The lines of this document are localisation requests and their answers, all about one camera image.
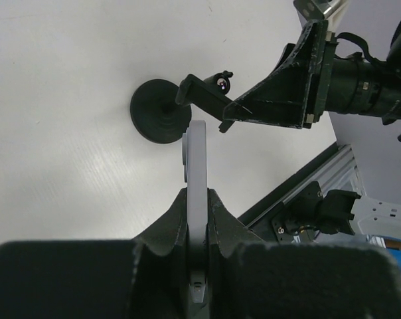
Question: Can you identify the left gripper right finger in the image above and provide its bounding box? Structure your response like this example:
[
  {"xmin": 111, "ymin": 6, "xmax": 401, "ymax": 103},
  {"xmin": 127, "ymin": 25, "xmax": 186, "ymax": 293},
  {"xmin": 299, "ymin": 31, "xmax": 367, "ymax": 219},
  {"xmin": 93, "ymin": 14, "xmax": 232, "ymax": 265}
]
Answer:
[{"xmin": 208, "ymin": 190, "xmax": 401, "ymax": 318}]

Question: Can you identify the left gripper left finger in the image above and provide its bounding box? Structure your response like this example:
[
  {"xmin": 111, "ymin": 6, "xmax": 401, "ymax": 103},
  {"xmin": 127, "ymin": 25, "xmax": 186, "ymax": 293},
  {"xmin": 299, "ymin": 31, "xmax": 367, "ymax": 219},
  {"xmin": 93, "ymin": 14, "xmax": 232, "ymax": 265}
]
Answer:
[{"xmin": 0, "ymin": 189, "xmax": 187, "ymax": 318}]

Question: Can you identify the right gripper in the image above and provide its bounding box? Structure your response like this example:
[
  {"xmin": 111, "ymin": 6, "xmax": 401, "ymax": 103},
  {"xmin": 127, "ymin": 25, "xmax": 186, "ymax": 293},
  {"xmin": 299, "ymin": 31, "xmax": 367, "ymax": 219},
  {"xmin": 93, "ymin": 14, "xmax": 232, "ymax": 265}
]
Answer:
[{"xmin": 223, "ymin": 20, "xmax": 337, "ymax": 128}]

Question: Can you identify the black smartphone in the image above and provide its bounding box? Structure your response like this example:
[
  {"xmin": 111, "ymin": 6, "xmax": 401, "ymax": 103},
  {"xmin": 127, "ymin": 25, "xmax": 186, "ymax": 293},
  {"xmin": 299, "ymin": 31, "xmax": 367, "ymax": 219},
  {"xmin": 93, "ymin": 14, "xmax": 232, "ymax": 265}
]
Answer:
[{"xmin": 182, "ymin": 120, "xmax": 208, "ymax": 318}]

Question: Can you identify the black phone stand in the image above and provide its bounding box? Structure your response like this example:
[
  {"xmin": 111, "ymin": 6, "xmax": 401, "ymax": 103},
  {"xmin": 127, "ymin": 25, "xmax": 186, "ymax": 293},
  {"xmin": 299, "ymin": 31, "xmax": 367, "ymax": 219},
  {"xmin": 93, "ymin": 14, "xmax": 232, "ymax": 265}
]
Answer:
[{"xmin": 129, "ymin": 70, "xmax": 234, "ymax": 144}]

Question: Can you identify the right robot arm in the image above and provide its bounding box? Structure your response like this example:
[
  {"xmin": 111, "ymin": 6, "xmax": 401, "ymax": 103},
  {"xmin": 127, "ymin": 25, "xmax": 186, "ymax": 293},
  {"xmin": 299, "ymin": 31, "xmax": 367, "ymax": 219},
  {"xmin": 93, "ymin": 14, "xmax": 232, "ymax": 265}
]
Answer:
[{"xmin": 223, "ymin": 1, "xmax": 401, "ymax": 243}]

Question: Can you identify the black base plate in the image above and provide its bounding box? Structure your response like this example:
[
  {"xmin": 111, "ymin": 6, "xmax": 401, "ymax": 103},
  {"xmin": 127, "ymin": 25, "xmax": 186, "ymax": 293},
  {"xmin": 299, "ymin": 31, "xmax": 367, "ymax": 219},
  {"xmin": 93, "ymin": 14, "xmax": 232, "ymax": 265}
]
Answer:
[{"xmin": 236, "ymin": 142, "xmax": 367, "ymax": 247}]

